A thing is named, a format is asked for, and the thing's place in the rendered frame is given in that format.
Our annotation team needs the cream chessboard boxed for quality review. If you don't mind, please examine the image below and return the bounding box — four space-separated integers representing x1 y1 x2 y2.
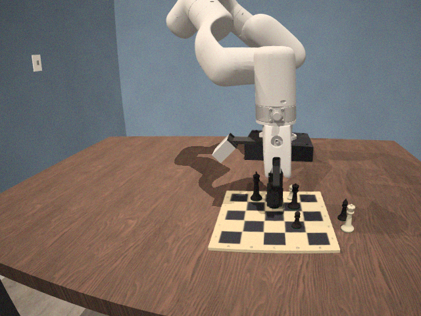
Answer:
208 191 340 253

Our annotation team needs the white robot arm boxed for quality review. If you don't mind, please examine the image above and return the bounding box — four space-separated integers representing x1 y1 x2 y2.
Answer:
166 0 306 163

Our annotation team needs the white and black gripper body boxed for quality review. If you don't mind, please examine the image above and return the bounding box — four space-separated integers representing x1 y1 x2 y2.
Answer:
256 119 296 178

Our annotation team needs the white queen chess piece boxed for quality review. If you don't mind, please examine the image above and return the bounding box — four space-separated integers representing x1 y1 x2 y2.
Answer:
341 204 355 233

